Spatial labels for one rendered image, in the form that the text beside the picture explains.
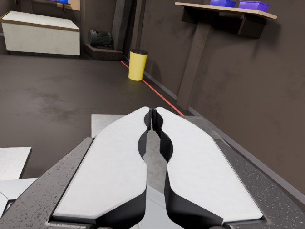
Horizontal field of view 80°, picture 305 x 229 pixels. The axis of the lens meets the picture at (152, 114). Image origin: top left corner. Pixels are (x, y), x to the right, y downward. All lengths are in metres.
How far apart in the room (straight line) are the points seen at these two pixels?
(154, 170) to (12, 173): 0.70
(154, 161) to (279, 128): 2.15
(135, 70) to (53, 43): 2.37
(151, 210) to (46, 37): 5.46
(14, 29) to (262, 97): 5.35
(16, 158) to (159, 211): 0.85
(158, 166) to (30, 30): 5.33
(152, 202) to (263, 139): 2.37
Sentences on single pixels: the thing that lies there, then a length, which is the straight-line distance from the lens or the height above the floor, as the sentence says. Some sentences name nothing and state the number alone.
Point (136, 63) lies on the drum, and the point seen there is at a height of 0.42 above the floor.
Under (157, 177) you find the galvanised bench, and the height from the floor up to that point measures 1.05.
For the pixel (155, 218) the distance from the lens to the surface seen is 0.52.
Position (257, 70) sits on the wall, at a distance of 2.79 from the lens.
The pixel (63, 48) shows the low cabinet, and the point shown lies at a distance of 5.81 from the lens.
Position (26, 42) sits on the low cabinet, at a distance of 5.79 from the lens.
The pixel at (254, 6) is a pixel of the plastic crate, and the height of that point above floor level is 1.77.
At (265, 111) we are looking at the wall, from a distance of 2.73.
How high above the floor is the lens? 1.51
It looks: 28 degrees down
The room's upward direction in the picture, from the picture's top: 12 degrees clockwise
